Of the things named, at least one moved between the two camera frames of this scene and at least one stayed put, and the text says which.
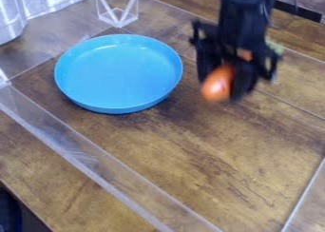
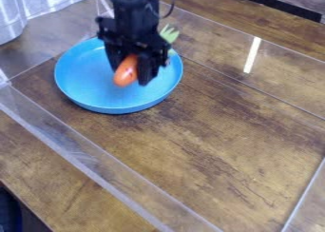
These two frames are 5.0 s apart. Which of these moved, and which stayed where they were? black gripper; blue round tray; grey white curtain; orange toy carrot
Moved: orange toy carrot; black gripper
Stayed: blue round tray; grey white curtain
